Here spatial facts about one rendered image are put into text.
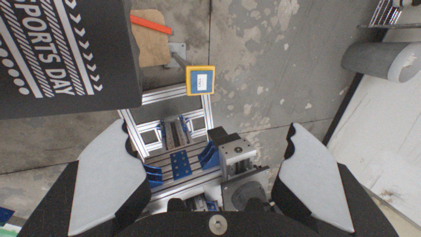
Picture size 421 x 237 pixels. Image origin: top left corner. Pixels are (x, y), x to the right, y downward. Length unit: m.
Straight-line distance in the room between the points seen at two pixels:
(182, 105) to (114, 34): 1.02
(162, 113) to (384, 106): 3.09
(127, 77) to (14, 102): 0.36
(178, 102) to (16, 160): 1.65
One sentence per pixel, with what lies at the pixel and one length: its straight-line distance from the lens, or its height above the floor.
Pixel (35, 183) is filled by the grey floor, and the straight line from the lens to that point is 2.57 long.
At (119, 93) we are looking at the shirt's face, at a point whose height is 0.95.
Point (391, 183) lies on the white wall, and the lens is 3.61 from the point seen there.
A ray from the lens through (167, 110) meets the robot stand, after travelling 1.54.
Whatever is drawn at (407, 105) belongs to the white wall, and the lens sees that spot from 3.28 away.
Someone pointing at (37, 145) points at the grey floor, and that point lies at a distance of 2.22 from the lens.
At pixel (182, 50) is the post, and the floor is 0.01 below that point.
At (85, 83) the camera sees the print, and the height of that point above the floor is 0.95.
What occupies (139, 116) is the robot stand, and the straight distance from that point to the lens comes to 1.57.
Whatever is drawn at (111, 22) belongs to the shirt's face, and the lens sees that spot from 0.66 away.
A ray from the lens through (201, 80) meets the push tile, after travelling 0.68.
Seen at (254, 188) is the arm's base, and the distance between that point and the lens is 0.69.
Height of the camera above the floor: 1.60
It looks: 55 degrees down
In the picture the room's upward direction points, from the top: 146 degrees clockwise
